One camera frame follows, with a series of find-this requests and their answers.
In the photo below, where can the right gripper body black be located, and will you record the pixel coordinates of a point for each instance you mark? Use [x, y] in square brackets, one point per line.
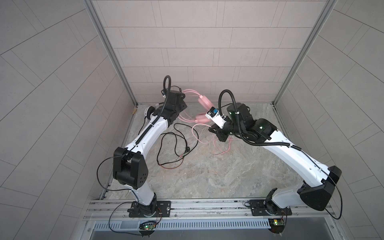
[227, 129]

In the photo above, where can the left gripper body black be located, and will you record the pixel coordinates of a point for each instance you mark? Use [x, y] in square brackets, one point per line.
[180, 105]

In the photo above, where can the pink headphones with cable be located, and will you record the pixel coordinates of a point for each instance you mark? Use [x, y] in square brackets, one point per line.
[201, 119]

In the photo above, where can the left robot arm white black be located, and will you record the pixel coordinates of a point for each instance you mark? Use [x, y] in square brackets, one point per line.
[130, 168]

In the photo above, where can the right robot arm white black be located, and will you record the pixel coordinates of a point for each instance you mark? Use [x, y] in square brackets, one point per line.
[319, 180]

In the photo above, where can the right circuit board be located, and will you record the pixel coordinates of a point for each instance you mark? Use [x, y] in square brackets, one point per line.
[277, 226]

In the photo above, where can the left circuit board green led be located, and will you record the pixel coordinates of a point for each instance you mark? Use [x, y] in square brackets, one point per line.
[148, 226]

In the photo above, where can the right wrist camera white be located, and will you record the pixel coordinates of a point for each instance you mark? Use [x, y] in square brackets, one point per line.
[214, 115]

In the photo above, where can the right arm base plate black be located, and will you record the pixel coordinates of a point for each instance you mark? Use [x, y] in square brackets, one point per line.
[259, 208]

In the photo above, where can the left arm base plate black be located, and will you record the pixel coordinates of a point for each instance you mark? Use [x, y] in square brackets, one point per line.
[163, 208]

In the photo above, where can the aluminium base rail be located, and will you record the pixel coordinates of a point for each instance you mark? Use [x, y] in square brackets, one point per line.
[199, 214]

